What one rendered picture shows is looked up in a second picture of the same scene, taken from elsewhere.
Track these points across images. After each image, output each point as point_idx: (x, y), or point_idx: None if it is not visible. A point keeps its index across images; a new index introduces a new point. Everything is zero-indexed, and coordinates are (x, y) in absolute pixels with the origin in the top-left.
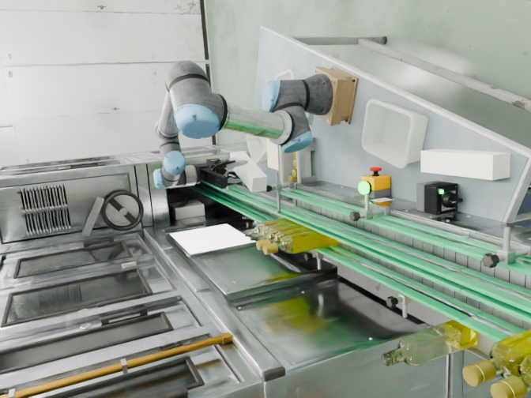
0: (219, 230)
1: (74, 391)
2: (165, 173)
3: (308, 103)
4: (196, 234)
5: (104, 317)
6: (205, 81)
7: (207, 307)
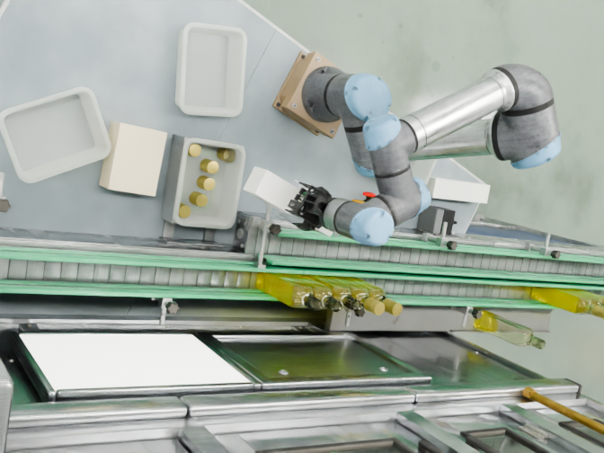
0: (81, 346)
1: None
2: (409, 216)
3: None
4: (89, 366)
5: None
6: None
7: (464, 395)
